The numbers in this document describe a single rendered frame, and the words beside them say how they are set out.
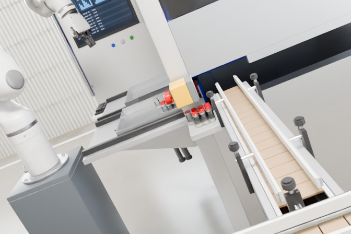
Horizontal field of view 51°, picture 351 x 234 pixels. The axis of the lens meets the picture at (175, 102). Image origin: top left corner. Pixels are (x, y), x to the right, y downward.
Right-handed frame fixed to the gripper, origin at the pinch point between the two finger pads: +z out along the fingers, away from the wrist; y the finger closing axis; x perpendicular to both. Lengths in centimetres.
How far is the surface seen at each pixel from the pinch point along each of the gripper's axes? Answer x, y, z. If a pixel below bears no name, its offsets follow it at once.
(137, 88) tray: -7.2, -18.0, 29.3
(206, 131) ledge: 47, 42, 52
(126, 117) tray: 4.0, 16.8, 36.6
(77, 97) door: -249, -233, -6
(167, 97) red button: 42, 41, 37
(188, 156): -40, -65, 89
